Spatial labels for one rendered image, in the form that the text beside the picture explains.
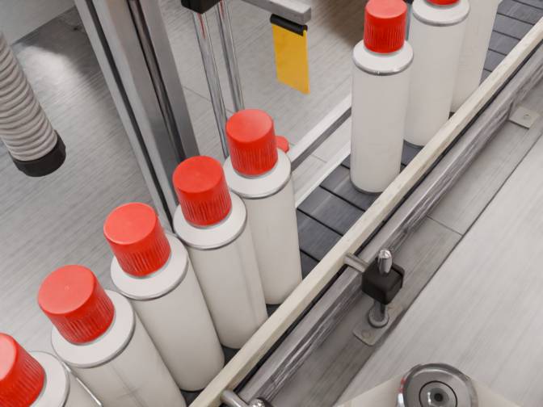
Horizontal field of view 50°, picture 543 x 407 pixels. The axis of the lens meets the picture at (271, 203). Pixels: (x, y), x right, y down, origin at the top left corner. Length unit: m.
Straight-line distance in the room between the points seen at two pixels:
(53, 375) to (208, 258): 0.12
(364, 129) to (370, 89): 0.05
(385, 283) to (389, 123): 0.14
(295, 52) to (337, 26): 0.50
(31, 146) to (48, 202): 0.36
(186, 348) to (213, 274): 0.06
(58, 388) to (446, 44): 0.43
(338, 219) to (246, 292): 0.18
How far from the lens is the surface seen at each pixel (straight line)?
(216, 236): 0.38
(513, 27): 0.85
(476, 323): 0.54
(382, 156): 0.57
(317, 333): 0.55
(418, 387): 0.31
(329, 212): 0.59
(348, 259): 0.53
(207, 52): 0.45
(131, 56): 0.47
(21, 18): 1.11
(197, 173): 0.37
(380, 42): 0.49
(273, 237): 0.45
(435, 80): 0.59
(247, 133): 0.38
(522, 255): 0.59
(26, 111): 0.38
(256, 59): 0.87
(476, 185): 0.70
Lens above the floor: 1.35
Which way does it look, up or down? 51 degrees down
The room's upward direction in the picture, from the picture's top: 8 degrees counter-clockwise
